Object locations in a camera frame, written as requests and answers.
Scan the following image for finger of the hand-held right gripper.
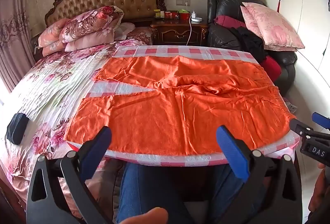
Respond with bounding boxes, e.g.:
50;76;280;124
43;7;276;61
311;112;330;133
289;118;316;138

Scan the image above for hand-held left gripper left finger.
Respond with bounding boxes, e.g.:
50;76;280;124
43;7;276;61
26;125;114;224

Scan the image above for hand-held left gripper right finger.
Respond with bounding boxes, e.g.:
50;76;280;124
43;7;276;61
216;125;303;224

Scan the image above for orange pants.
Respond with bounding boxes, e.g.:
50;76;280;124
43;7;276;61
63;55;297;156

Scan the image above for person's right hand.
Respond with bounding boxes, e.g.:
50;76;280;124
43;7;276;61
308;162;330;214

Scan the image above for person's left hand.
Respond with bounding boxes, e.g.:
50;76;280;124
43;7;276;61
121;207;169;224

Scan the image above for person's right leg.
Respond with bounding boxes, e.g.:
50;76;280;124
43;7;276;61
207;163;266;224

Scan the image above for person's leg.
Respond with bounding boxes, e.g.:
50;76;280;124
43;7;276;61
207;163;266;224
116;162;194;224

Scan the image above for red cushion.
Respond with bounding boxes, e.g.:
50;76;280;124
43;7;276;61
259;55;282;83

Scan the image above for person's left leg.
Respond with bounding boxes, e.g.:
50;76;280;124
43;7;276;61
116;162;194;224

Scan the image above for floral bed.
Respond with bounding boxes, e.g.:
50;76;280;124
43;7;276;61
0;38;155;214

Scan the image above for dark blue pouch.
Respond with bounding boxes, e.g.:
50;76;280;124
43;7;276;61
6;113;29;146

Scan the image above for black clothes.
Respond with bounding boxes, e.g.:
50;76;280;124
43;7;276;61
230;27;269;62

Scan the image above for pink satin pillow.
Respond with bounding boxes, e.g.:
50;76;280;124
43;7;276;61
242;2;305;50
240;5;297;52

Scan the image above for red white checkered tablecloth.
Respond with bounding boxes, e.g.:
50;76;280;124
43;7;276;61
67;45;302;166

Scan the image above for white wardrobe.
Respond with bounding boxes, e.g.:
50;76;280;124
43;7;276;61
260;0;330;121

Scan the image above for black leather armchair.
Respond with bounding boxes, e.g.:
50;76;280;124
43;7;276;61
207;0;297;90

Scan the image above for pink floral bed pillow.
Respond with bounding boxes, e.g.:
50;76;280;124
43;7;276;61
38;18;70;57

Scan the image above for floral cushion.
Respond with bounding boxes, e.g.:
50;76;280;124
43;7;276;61
126;27;154;45

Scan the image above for maroon cushion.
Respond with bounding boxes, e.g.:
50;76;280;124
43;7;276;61
215;15;247;29

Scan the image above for folded floral quilt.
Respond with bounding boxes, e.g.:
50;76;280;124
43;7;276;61
59;6;125;44

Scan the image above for carved wooden nightstand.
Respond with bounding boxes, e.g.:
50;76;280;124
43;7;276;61
151;18;209;46

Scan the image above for pink curtain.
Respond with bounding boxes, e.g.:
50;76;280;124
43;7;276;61
0;0;39;93

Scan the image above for white cable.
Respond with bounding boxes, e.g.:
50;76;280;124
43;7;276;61
187;16;193;45

